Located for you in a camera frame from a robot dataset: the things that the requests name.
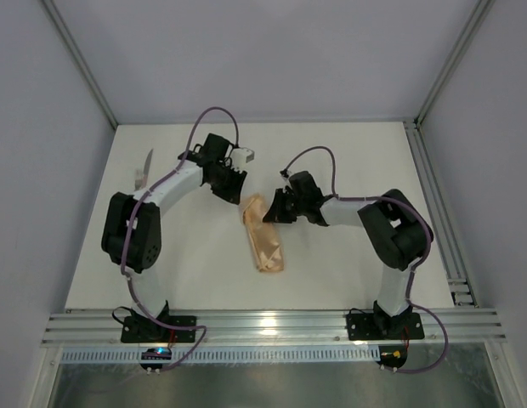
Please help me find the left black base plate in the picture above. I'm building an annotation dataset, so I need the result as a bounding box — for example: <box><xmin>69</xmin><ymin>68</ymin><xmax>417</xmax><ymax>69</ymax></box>
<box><xmin>121</xmin><ymin>314</ymin><xmax>197</xmax><ymax>343</ymax></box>

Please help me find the left aluminium frame post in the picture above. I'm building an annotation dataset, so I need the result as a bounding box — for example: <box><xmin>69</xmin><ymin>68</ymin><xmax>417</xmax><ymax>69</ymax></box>
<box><xmin>39</xmin><ymin>0</ymin><xmax>119</xmax><ymax>130</ymax></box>

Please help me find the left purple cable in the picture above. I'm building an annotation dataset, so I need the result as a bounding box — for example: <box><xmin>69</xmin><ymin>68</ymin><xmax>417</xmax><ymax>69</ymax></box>
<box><xmin>118</xmin><ymin>105</ymin><xmax>241</xmax><ymax>383</ymax></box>

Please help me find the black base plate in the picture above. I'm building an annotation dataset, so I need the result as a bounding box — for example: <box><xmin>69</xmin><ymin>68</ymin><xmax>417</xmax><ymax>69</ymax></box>
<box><xmin>121</xmin><ymin>314</ymin><xmax>197</xmax><ymax>343</ymax></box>
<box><xmin>345</xmin><ymin>308</ymin><xmax>425</xmax><ymax>341</ymax></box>

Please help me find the purple cable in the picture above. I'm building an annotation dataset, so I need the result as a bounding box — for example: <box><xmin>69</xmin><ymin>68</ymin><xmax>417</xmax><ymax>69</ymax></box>
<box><xmin>118</xmin><ymin>105</ymin><xmax>241</xmax><ymax>383</ymax></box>
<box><xmin>282</xmin><ymin>146</ymin><xmax>450</xmax><ymax>376</ymax></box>

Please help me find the aluminium frame post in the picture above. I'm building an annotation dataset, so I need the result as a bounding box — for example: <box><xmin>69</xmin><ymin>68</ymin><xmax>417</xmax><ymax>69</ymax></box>
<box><xmin>39</xmin><ymin>0</ymin><xmax>119</xmax><ymax>130</ymax></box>
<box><xmin>415</xmin><ymin>0</ymin><xmax>497</xmax><ymax>127</ymax></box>

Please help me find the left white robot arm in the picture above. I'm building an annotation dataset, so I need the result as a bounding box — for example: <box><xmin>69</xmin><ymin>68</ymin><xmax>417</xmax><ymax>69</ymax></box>
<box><xmin>101</xmin><ymin>133</ymin><xmax>254</xmax><ymax>343</ymax></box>

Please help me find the aluminium rail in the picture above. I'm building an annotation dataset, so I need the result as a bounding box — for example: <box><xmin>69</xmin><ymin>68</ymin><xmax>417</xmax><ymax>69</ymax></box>
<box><xmin>41</xmin><ymin>308</ymin><xmax>506</xmax><ymax>347</ymax></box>
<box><xmin>404</xmin><ymin>119</ymin><xmax>479</xmax><ymax>308</ymax></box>

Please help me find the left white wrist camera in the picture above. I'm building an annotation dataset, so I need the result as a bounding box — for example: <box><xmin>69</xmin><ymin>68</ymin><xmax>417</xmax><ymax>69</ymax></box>
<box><xmin>229</xmin><ymin>147</ymin><xmax>255</xmax><ymax>171</ymax></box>

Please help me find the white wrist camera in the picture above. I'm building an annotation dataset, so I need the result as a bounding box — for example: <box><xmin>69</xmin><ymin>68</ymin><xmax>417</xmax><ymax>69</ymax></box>
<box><xmin>229</xmin><ymin>147</ymin><xmax>255</xmax><ymax>171</ymax></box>
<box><xmin>280</xmin><ymin>169</ymin><xmax>293</xmax><ymax>184</ymax></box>

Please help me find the right side aluminium rail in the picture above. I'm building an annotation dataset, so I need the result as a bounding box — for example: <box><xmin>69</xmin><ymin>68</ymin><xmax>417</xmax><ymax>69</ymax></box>
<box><xmin>404</xmin><ymin>119</ymin><xmax>479</xmax><ymax>308</ymax></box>

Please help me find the peach satin cloth napkin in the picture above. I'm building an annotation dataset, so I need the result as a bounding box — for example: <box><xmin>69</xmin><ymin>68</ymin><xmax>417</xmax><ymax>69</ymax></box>
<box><xmin>240</xmin><ymin>194</ymin><xmax>285</xmax><ymax>273</ymax></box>

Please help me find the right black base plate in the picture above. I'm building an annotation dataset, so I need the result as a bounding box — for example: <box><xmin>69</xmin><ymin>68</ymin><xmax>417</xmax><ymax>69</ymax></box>
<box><xmin>345</xmin><ymin>308</ymin><xmax>425</xmax><ymax>341</ymax></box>

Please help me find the front aluminium rail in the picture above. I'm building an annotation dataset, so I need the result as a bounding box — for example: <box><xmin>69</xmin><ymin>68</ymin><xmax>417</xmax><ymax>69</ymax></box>
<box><xmin>41</xmin><ymin>308</ymin><xmax>506</xmax><ymax>347</ymax></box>

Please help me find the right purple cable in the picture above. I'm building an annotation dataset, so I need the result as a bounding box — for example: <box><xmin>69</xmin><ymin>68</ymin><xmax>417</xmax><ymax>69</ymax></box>
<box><xmin>282</xmin><ymin>146</ymin><xmax>450</xmax><ymax>376</ymax></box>

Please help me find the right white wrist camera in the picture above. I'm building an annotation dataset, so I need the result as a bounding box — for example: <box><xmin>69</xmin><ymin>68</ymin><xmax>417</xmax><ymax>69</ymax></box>
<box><xmin>280</xmin><ymin>169</ymin><xmax>293</xmax><ymax>184</ymax></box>

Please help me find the left controller board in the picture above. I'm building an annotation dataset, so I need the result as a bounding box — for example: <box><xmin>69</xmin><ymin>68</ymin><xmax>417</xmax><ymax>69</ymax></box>
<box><xmin>139</xmin><ymin>347</ymin><xmax>172</xmax><ymax>373</ymax></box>

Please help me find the controller board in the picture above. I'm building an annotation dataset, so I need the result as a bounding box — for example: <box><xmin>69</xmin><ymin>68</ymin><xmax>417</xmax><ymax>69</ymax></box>
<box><xmin>139</xmin><ymin>347</ymin><xmax>172</xmax><ymax>373</ymax></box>
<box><xmin>377</xmin><ymin>343</ymin><xmax>409</xmax><ymax>371</ymax></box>

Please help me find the slotted cable duct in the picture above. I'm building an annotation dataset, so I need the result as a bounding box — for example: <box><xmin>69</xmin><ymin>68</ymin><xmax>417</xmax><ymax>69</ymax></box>
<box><xmin>59</xmin><ymin>344</ymin><xmax>378</xmax><ymax>365</ymax></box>

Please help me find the right aluminium frame post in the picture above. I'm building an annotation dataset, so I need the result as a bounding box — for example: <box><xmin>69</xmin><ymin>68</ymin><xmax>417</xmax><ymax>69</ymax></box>
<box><xmin>415</xmin><ymin>0</ymin><xmax>497</xmax><ymax>127</ymax></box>

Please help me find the right controller board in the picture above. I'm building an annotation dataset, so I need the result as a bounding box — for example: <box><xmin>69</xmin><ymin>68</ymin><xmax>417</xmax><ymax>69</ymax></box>
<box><xmin>377</xmin><ymin>343</ymin><xmax>409</xmax><ymax>371</ymax></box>

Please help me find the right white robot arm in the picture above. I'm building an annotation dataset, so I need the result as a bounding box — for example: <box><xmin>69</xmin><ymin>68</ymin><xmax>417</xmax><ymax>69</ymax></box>
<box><xmin>263</xmin><ymin>171</ymin><xmax>434</xmax><ymax>340</ymax></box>

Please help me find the pink handled table knife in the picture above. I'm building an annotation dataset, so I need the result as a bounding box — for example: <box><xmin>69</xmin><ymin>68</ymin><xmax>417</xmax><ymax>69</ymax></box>
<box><xmin>139</xmin><ymin>149</ymin><xmax>154</xmax><ymax>188</ymax></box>

